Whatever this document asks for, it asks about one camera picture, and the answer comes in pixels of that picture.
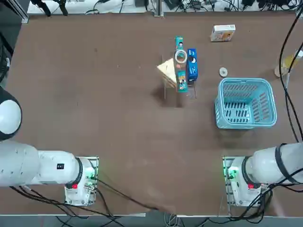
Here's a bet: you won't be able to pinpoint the glass cookie jar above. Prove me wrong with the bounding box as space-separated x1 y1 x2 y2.
174 50 189 70

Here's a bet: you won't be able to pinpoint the yellow juice bottle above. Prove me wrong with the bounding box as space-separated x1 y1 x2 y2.
274 48 303 78

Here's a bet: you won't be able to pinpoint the black stand leg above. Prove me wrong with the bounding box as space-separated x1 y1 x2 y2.
31 0 52 17
55 0 69 16

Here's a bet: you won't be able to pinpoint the light blue plastic basket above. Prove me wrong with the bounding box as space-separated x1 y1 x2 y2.
214 77 277 130

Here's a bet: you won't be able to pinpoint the triangular sandwich wedge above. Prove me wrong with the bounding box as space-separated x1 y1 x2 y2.
156 58 178 89

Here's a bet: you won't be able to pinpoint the black cable across table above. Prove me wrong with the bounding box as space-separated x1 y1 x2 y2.
96 178 160 211

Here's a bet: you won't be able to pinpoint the aluminium camera post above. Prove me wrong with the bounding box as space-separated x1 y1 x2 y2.
153 0 164 17

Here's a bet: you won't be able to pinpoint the clear acrylic display shelf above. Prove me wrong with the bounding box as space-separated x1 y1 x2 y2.
161 39 198 108

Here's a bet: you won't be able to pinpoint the blue Oreo cookie box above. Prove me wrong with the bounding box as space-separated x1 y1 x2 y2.
187 48 199 83

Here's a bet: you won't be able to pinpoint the white orange carton box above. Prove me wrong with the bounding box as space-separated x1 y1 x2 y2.
210 24 236 43

